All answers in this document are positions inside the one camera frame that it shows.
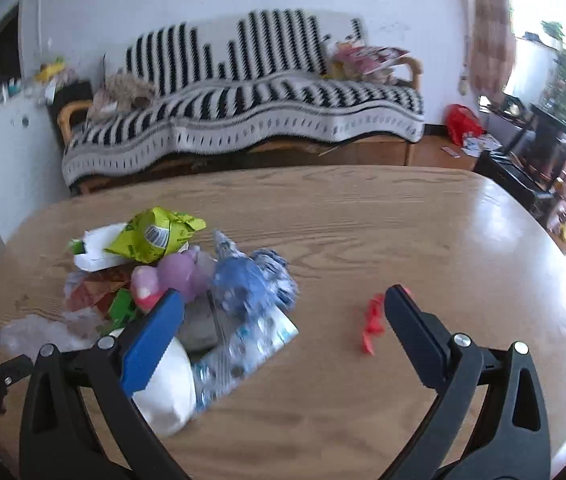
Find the yellow green corn snack wrapper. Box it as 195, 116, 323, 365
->
105, 207, 207, 263

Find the clear plastic wrap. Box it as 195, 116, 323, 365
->
0, 308, 105, 360

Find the red orange wrapper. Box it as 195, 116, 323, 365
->
64, 264, 132, 315

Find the green torn wrapper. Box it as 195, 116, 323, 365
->
100, 288, 140, 336

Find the white cabinet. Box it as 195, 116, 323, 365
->
0, 93, 70, 255

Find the red wrapper scrap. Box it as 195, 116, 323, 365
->
361, 294, 385, 356

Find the pink purple wrapper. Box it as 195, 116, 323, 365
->
130, 247, 217, 312

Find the blue patterned plastic bag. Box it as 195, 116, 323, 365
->
192, 230, 298, 414

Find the black speaker box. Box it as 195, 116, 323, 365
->
46, 79, 93, 146

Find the black side table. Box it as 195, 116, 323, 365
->
473, 105, 566, 226

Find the beige plush garment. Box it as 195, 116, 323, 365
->
86, 70, 157, 122

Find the wooden sofa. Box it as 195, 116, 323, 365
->
62, 70, 450, 194

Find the red plastic bag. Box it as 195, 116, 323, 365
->
444, 104, 484, 146

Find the black white striped blanket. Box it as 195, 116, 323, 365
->
62, 9, 424, 185

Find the brown checked curtain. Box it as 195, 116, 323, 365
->
470, 0, 516, 102

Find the pink printed cushion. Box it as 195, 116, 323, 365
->
329, 42, 409, 84

